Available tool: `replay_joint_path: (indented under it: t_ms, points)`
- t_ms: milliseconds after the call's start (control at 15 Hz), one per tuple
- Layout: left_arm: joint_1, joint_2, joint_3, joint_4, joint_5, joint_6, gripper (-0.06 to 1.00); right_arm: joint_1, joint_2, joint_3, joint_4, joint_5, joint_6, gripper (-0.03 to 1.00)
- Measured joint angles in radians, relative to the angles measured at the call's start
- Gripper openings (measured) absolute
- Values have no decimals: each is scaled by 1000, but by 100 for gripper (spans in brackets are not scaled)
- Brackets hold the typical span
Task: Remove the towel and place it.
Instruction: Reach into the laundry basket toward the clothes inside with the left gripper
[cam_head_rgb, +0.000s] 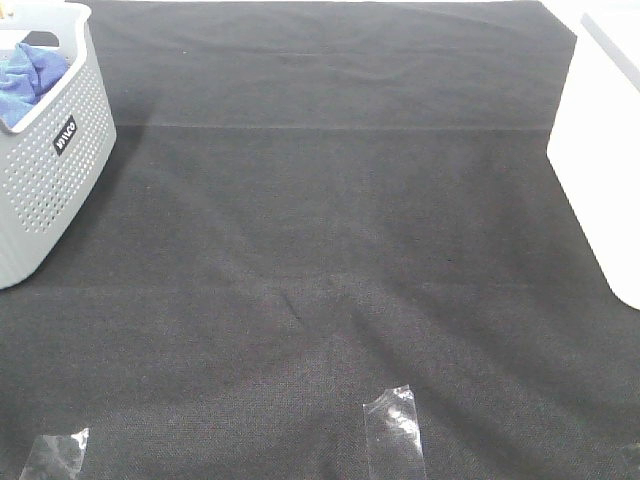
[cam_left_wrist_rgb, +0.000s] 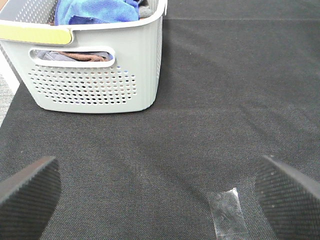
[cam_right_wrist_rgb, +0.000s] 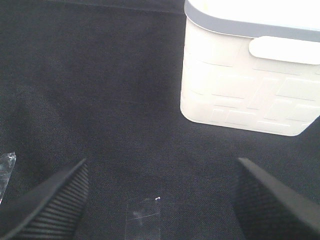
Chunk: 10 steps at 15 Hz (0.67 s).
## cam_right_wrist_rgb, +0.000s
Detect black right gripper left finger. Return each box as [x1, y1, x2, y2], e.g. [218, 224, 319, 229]
[0, 159, 90, 240]

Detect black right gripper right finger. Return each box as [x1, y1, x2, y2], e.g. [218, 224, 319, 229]
[232, 158, 320, 240]

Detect clear tape strip left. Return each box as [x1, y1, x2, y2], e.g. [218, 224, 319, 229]
[0, 152, 17, 202]

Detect clear tape strip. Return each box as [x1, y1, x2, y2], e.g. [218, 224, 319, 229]
[124, 196, 161, 240]
[0, 152, 17, 202]

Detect clear tape strip centre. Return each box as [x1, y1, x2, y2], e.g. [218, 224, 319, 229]
[124, 196, 161, 240]

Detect white plastic storage basket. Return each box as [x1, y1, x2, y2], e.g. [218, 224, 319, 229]
[180, 0, 320, 136]

